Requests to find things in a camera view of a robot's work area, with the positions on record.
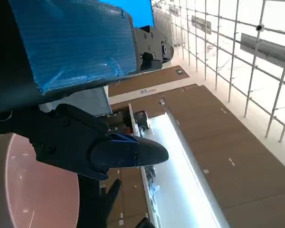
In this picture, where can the white pipe lattice frame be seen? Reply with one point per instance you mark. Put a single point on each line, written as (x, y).
(232, 45)

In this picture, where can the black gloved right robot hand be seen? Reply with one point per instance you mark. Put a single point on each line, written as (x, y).
(90, 204)

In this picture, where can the green exit sign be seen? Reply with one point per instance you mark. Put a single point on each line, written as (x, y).
(179, 71)

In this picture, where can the long grey metal tray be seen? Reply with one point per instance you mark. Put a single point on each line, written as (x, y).
(268, 48)

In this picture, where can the bare left hand blue tape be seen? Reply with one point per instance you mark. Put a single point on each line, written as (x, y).
(73, 42)

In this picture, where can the pink bowl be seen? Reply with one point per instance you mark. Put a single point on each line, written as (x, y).
(33, 187)

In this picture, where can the short grey metal tray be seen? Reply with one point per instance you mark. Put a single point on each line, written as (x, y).
(201, 23)

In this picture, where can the small round ceiling camera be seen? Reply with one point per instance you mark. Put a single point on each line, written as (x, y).
(259, 27)

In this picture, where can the blue lit screen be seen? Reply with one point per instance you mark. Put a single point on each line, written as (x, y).
(140, 13)

